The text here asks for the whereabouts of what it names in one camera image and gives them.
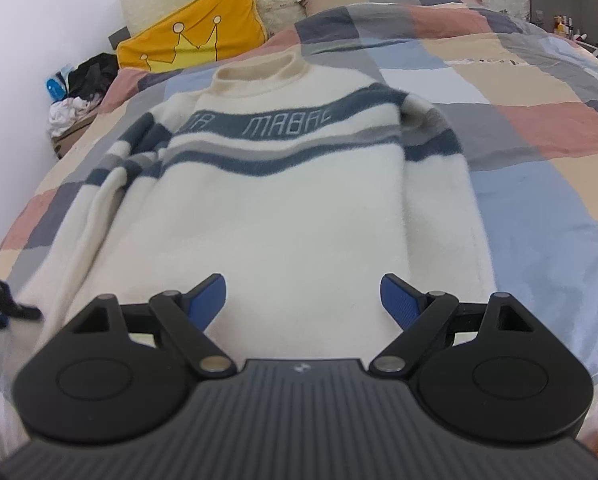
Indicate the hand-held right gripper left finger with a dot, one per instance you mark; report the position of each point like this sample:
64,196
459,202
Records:
209,302

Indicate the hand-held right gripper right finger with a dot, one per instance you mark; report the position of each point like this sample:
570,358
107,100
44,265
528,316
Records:
401,302

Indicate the cream sweater with blue stripes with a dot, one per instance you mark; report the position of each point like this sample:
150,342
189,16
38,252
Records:
279,220

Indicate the cardboard box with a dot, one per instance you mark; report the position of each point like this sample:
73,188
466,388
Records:
63,146

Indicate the plaid patchwork quilt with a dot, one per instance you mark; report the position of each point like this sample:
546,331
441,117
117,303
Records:
529,160

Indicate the white crumpled cloth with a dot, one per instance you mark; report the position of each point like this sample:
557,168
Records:
71,115

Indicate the blue bottle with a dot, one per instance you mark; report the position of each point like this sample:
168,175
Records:
56,87

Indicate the black cloth bundle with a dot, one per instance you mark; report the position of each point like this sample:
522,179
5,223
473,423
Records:
94,77

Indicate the yellow crown print pillow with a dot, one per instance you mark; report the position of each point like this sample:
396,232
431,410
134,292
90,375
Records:
219,10

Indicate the white tablet device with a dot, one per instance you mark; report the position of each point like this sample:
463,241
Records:
590,50

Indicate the row of small bottles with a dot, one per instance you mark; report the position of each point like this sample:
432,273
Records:
566,27

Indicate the grey wall switch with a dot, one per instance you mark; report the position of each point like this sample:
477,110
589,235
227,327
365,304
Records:
119,39

